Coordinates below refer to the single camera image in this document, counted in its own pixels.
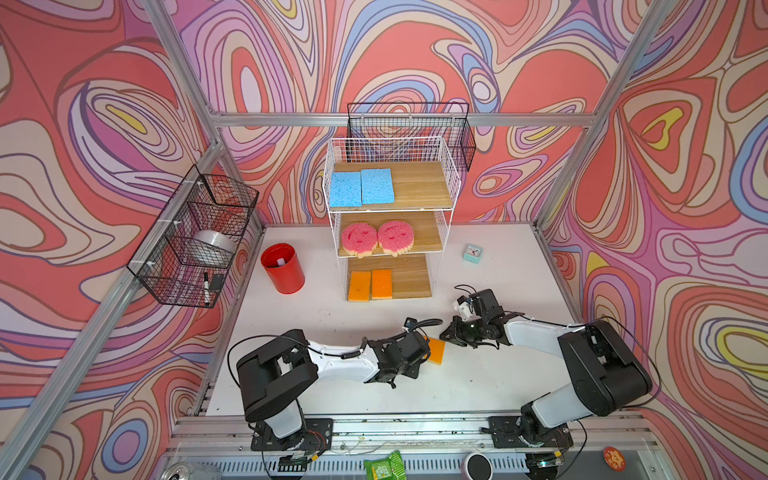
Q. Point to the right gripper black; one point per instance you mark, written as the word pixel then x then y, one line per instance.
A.
pixel 454 334

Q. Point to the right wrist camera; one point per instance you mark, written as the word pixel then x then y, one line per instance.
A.
pixel 464 308

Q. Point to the silver metal can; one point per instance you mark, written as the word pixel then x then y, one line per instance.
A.
pixel 190 471

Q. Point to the orange yellow rectangular sponge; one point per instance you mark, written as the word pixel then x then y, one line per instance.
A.
pixel 359 288

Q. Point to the white wire wooden shelf rack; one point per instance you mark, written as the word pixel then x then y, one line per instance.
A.
pixel 426 186

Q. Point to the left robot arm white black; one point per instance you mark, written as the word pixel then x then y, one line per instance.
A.
pixel 272 377

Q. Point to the mint square alarm clock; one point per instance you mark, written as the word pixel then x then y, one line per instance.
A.
pixel 473 253

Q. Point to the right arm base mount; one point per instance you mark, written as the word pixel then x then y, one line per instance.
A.
pixel 525 432

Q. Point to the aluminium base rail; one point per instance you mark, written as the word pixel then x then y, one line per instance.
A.
pixel 432 447

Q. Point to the red cylindrical cup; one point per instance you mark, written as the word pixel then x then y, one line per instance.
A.
pixel 281 263

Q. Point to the pink smiley scrub sponge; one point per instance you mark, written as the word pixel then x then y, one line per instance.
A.
pixel 359 239

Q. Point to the green snack packet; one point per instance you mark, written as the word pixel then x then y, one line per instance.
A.
pixel 391 467

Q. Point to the black marker pen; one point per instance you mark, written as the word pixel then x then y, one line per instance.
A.
pixel 206 290

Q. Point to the red round sticker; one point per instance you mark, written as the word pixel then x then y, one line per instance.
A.
pixel 614 459

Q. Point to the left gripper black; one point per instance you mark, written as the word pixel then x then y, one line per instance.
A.
pixel 415 369

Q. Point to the black wire basket wall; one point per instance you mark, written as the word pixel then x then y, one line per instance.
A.
pixel 171 271
pixel 394 119

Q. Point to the black wire basket left wall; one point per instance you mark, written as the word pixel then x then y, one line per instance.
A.
pixel 171 271

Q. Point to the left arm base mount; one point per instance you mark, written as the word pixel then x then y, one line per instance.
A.
pixel 290 457

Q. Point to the black white round speaker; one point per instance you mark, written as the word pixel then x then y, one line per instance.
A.
pixel 476 466

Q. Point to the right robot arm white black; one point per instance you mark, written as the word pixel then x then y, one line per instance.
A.
pixel 604 373

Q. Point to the yellow pink smiley sponge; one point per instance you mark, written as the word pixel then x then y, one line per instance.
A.
pixel 396 237

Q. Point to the blue rectangular sponge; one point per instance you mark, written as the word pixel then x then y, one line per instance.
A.
pixel 377 187
pixel 345 190

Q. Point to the black wire basket back wall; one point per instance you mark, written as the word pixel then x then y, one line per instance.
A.
pixel 394 119

